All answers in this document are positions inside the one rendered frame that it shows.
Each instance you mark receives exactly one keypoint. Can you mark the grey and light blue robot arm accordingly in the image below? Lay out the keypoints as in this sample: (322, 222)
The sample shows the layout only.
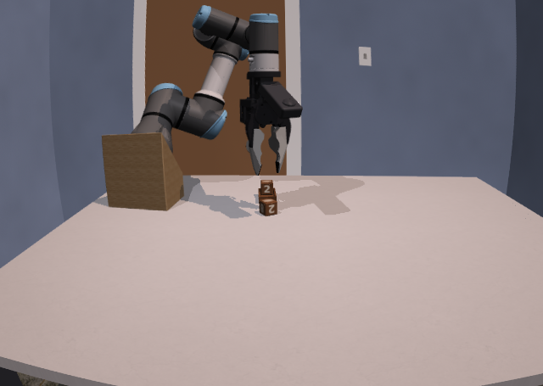
(203, 115)

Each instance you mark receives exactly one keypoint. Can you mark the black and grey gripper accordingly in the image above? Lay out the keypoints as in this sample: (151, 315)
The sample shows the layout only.
(256, 114)

